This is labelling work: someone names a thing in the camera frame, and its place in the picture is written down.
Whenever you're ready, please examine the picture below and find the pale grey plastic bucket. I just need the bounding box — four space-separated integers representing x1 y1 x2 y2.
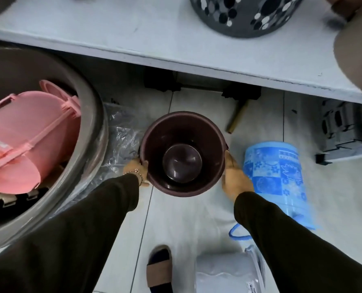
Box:
195 245 266 293

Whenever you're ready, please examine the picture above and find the person's foot in black sandal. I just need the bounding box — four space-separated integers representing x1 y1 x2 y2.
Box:
146 245 173 293

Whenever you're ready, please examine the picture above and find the person's right hand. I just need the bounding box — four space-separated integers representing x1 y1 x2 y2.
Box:
221 151 255 203

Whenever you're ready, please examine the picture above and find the large grey plastic basin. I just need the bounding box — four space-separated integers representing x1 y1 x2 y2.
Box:
0 39 109 253

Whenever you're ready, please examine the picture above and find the grey plastic crate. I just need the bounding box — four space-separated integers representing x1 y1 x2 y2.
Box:
315 99 362 166

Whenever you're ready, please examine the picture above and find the beige plastic basin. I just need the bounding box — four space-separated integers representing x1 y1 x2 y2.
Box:
334 13 362 98

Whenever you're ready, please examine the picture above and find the pink plastic bucket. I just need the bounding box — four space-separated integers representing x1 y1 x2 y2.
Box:
0 91 81 195

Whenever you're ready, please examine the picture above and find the dark brown plastic bucket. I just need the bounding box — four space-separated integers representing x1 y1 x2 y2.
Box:
139 111 229 198

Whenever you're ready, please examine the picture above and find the pink plastic lid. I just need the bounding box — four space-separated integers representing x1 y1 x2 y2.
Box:
39 79 78 102

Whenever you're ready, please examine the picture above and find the person's right forearm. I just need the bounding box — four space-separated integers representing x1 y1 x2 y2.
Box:
234 191 362 293

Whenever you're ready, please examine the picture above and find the white shelf board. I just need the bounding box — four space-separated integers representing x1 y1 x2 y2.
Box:
0 0 362 106

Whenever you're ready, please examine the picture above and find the beaded wrist bracelet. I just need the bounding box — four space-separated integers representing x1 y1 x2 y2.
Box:
122 169 145 187

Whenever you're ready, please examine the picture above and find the person's left hand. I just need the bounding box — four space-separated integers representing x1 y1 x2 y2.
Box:
122 158 151 188

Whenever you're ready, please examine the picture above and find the person's left forearm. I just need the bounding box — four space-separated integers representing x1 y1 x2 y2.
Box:
0 174 139 293

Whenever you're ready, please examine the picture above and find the wooden stick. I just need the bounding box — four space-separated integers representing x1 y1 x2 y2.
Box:
226 100 250 134

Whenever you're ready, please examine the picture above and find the blue patterned plastic bucket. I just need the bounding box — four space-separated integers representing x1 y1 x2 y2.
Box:
229 141 319 241

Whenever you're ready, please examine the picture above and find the grey perforated plastic basket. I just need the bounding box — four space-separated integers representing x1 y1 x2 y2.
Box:
189 0 305 39

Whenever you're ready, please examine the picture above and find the clear plastic bag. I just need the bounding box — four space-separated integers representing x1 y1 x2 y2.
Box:
53 102 146 215

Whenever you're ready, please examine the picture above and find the black shelf bracket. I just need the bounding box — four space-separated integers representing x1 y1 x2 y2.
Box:
143 68 181 92

